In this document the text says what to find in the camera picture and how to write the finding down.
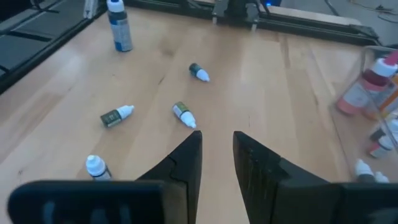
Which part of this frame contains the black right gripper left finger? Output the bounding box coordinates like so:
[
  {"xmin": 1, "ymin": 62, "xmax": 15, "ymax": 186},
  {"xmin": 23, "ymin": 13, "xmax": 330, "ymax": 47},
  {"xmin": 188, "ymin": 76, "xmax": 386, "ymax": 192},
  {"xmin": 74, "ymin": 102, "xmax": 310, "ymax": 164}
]
[{"xmin": 136, "ymin": 130, "xmax": 203, "ymax": 224}]

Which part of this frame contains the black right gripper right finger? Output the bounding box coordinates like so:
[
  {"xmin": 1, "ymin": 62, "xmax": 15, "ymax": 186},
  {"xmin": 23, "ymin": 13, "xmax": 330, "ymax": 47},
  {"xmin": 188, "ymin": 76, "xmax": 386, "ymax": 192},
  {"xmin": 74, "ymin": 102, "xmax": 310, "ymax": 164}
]
[{"xmin": 233, "ymin": 130, "xmax": 343, "ymax": 224}]

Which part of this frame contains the olive small dropper bottle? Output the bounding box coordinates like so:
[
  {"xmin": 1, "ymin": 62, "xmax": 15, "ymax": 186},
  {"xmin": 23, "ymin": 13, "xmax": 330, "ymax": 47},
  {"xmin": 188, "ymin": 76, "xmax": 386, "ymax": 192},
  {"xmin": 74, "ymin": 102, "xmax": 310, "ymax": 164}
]
[{"xmin": 172, "ymin": 101, "xmax": 198, "ymax": 129}]

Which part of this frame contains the small white-capped dropper bottle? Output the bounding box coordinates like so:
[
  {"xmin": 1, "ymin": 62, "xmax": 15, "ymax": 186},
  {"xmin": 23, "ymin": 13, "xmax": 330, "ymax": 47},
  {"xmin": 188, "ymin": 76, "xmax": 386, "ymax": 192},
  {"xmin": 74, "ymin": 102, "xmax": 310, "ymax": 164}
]
[
  {"xmin": 374, "ymin": 170, "xmax": 390, "ymax": 184},
  {"xmin": 354, "ymin": 158, "xmax": 376, "ymax": 184},
  {"xmin": 85, "ymin": 154, "xmax": 113, "ymax": 181},
  {"xmin": 369, "ymin": 135, "xmax": 397, "ymax": 159},
  {"xmin": 369, "ymin": 119, "xmax": 398, "ymax": 142}
]

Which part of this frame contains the dark green small dropper bottle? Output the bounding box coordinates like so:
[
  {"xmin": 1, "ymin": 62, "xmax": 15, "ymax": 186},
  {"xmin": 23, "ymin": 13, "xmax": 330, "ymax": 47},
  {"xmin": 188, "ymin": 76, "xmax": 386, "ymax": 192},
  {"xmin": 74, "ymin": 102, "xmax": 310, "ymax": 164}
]
[{"xmin": 99, "ymin": 105, "xmax": 136, "ymax": 128}]

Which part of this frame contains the clear plastic container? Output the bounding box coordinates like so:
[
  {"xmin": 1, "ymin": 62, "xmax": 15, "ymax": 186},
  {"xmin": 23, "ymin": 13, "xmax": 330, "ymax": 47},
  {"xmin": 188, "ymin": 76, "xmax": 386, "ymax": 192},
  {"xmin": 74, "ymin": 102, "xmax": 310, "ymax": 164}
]
[{"xmin": 329, "ymin": 45, "xmax": 398, "ymax": 184}]

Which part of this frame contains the black small dropper bottle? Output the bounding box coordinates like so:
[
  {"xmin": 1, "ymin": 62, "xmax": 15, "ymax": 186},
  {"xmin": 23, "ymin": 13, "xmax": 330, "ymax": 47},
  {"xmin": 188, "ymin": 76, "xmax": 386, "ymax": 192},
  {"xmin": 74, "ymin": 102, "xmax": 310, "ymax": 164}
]
[{"xmin": 188, "ymin": 62, "xmax": 211, "ymax": 83}]

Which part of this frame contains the pink food coloring bottle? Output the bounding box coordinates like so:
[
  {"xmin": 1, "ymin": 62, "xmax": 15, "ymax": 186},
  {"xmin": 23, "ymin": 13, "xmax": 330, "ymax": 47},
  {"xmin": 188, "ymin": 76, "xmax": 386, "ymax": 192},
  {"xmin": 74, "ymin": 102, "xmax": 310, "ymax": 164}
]
[{"xmin": 335, "ymin": 51, "xmax": 398, "ymax": 118}]

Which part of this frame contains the blue food coloring bottle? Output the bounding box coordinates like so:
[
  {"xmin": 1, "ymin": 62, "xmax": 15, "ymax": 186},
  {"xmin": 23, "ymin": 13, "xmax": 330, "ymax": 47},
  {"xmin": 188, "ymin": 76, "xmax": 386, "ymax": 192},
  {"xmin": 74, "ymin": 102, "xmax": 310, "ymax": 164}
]
[{"xmin": 106, "ymin": 0, "xmax": 134, "ymax": 53}]

